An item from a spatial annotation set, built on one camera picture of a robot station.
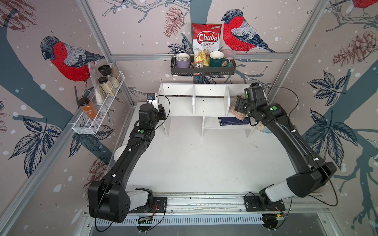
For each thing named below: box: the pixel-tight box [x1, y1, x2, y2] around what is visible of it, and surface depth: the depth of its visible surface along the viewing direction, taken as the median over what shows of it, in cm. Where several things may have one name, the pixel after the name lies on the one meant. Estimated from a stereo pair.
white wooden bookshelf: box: [157, 83, 253, 138], surface depth 85 cm
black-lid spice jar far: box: [97, 64, 120, 89], surface depth 81 cm
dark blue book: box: [218, 116, 250, 126], surface depth 91 cm
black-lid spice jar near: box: [97, 76, 116, 97], surface depth 78 cm
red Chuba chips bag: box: [191, 23, 223, 67], surface depth 81 cm
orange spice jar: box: [77, 97, 99, 119], surface depth 68 cm
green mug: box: [209, 50, 229, 68], surface depth 85 cm
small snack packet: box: [190, 59, 205, 68], surface depth 87 cm
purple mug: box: [175, 52, 190, 68], surface depth 84 cm
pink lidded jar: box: [221, 48, 237, 67], surface depth 87 cm
